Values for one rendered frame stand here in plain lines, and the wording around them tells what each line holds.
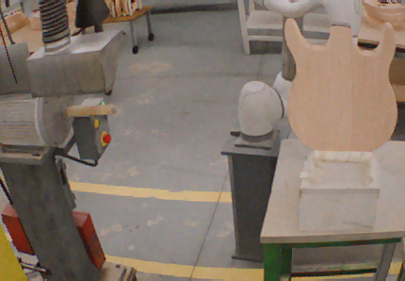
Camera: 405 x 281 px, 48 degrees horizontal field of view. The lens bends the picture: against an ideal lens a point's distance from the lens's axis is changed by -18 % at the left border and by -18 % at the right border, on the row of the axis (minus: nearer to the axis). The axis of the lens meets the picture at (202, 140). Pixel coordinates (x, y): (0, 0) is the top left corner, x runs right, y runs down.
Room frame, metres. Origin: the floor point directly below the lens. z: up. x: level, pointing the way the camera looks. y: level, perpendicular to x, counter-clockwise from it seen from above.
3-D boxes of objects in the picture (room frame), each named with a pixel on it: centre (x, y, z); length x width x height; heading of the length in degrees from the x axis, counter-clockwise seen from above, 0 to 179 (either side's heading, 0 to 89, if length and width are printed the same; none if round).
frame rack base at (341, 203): (1.22, -0.41, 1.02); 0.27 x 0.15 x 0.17; 73
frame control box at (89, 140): (1.88, 0.51, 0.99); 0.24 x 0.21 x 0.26; 73
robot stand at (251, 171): (2.18, -0.25, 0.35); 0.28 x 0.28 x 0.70; 66
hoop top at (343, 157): (1.18, -0.39, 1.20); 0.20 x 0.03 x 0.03; 72
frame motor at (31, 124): (1.67, 0.66, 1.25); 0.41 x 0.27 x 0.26; 73
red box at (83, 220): (1.84, 0.68, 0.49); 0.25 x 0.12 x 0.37; 73
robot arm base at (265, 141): (2.18, -0.24, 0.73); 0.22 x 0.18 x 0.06; 66
